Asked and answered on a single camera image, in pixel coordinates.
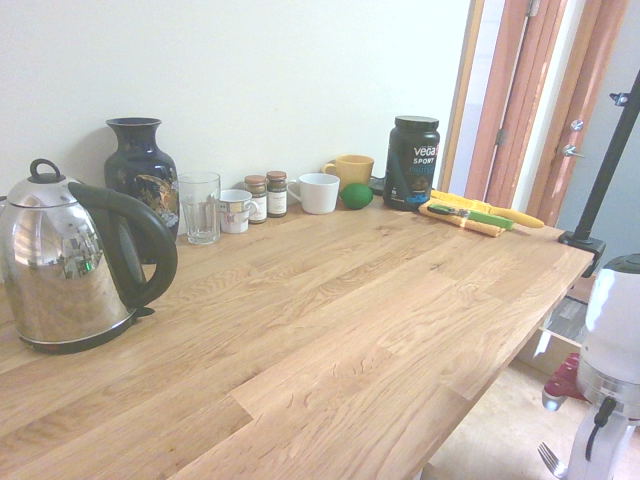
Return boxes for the stainless steel electric kettle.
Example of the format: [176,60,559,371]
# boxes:
[0,158,180,356]

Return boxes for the plain white mug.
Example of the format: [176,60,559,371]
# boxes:
[285,172,342,216]

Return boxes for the grey blue door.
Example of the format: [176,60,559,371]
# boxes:
[553,14,640,242]

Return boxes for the yellow mug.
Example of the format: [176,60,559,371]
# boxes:
[320,153,376,194]

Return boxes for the small patterned white cup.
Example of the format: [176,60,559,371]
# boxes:
[218,188,262,235]

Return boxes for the large open wooden drawer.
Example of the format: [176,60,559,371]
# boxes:
[427,297,592,480]

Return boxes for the black Vega protein tub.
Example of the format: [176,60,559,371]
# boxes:
[382,114,442,212]

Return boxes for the yellow folded cloth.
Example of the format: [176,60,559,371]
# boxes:
[417,189,512,239]

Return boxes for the red camera mount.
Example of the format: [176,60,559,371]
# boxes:
[541,351,590,402]

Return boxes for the dark blue painted vase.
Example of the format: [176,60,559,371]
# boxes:
[103,117,181,265]

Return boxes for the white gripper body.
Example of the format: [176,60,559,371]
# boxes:
[563,394,640,480]

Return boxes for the silver metal fork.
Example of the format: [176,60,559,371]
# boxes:
[536,441,570,477]

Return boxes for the clear ribbed drinking glass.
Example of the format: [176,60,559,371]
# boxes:
[176,171,223,246]

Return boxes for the green lime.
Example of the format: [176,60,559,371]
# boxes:
[338,182,375,211]

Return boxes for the spice jar with brown lid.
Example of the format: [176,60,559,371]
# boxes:
[265,170,289,219]
[243,174,269,225]

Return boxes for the black clamp camera stand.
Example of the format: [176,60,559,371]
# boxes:
[557,68,640,279]

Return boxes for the wooden door frame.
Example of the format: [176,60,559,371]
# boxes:
[438,0,632,227]

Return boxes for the green handled scissors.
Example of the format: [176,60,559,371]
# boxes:
[426,201,516,232]

